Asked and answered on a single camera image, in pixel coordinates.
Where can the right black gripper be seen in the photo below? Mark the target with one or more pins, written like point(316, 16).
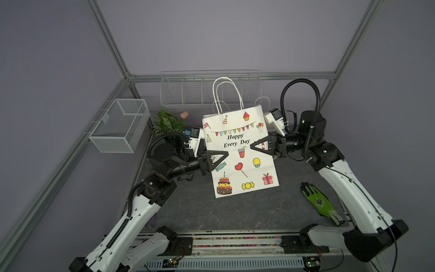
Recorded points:
point(274, 141)

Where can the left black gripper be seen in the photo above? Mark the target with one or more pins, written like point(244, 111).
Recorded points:
point(205, 161)

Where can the white party paper bag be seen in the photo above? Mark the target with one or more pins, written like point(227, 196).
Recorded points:
point(246, 170)

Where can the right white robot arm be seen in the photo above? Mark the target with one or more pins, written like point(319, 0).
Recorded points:
point(373, 229)

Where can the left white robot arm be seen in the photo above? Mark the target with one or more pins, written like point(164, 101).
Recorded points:
point(145, 199)

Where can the right rear white paper bag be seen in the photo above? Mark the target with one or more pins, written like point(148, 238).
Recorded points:
point(262, 100)

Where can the middle white paper bag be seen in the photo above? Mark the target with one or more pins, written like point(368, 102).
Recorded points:
point(214, 108)

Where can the pink artificial tulip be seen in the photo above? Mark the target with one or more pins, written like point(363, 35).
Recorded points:
point(184, 115)

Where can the green artificial plant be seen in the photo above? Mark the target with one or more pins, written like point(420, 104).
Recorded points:
point(165, 122)

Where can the green black work glove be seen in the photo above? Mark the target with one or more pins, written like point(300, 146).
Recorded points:
point(321, 203)

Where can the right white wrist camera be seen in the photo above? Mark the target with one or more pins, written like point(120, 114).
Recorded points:
point(275, 122)

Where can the white wire wall shelf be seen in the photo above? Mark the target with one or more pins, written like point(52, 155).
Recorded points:
point(200, 87)

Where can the white wire mesh basket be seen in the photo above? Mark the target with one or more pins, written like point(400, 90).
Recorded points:
point(121, 126)

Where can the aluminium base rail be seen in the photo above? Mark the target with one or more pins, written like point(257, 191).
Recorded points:
point(255, 251)

